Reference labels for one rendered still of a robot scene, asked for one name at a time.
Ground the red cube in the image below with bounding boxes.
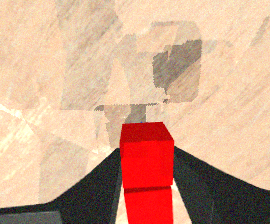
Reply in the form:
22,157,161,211
124,185,173,224
119,122,174,188

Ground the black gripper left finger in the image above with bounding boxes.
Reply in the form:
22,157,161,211
0,148,123,224

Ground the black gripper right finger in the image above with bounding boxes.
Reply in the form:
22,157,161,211
173,145,270,224

